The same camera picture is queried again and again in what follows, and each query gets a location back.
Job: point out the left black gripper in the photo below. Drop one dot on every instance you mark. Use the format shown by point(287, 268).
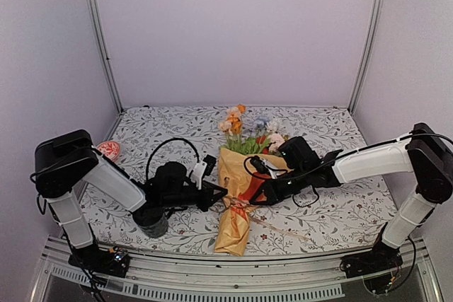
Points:
point(208, 196)

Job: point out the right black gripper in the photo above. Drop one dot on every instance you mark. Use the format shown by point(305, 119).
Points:
point(272, 194)

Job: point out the orange wrapping paper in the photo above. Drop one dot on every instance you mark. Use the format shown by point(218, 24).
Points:
point(248, 181)

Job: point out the tan raffia ribbon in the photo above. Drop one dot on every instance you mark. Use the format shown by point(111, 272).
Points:
point(232, 202)

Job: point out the pink rose fake stem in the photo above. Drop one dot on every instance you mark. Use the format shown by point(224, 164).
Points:
point(275, 136)

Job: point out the yellow wrapping paper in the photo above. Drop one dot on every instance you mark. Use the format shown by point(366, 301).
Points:
point(235, 222)

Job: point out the blue fake flower stem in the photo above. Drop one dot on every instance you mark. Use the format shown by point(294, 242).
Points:
point(260, 125)

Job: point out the cream rose fake stem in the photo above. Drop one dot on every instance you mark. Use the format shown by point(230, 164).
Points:
point(225, 126)

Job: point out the orange fake flower stem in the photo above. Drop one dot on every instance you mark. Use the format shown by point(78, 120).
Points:
point(235, 116)

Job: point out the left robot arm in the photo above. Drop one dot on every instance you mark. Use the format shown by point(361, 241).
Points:
point(65, 161)

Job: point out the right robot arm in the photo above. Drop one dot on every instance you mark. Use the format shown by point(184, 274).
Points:
point(417, 166)

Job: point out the green leafy fake stem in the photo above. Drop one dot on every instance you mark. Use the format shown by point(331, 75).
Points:
point(247, 145)

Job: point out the black mug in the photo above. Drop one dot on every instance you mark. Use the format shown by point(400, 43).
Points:
point(153, 222)

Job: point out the red white patterned bowl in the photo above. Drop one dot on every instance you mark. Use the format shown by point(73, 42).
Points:
point(110, 149)

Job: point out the floral patterned tablecloth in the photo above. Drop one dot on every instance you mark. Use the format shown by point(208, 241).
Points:
point(339, 218)

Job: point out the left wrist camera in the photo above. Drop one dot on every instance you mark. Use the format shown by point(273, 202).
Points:
point(173, 176)

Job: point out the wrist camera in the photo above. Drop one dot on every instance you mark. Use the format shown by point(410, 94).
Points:
point(297, 154)
point(173, 176)

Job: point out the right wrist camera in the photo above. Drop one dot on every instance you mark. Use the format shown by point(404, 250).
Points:
point(297, 154)

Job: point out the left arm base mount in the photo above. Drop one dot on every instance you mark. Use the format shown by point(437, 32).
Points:
point(113, 262)

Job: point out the front aluminium rail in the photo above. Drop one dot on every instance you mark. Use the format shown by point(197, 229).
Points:
point(155, 275)

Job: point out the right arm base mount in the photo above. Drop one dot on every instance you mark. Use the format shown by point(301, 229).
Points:
point(379, 258)

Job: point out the left metal frame post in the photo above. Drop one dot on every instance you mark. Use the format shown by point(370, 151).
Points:
point(104, 55)

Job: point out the metal frame post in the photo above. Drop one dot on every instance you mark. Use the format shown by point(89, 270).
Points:
point(104, 55)
point(366, 55)

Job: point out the right metal frame post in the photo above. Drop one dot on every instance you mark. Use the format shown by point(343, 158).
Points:
point(366, 55)

